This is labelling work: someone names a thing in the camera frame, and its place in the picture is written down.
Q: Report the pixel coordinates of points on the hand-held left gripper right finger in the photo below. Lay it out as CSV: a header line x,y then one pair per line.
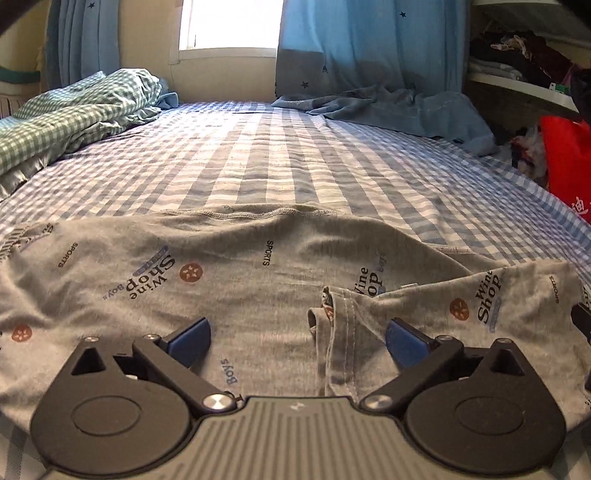
x,y
406,344

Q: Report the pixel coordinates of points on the pile of dark clothes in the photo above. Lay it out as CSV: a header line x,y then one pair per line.
x,y
531,53

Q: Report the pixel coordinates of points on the heap of mixed clothes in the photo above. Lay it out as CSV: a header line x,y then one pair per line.
x,y
528,152

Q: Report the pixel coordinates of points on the wide blue star curtain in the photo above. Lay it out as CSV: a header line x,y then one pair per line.
x,y
369,41

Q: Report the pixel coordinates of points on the bed with blue checkered sheet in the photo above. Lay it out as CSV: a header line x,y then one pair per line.
x,y
286,157

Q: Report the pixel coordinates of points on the folded light clothes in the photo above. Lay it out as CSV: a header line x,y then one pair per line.
x,y
494,70

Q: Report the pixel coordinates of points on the striped headboard with teal trim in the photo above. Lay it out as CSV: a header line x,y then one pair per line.
x,y
18,76

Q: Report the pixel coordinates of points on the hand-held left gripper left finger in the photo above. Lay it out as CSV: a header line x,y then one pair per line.
x,y
189,341

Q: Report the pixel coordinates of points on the green checkered quilt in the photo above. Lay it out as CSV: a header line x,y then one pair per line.
x,y
78,110

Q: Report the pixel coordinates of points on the window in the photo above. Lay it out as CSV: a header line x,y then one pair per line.
x,y
231,23

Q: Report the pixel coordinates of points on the grey printed pants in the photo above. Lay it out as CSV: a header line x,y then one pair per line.
x,y
258,286

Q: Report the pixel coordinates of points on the white shelf unit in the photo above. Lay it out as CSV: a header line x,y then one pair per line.
x,y
521,87

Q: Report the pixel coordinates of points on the red bag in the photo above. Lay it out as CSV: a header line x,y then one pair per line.
x,y
570,157

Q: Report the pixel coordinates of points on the narrow blue star curtain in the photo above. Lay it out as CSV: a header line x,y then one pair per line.
x,y
83,37

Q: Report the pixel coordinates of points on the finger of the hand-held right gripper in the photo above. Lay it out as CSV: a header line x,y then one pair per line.
x,y
582,316

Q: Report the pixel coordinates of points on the black cloth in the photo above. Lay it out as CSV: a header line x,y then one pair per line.
x,y
582,92

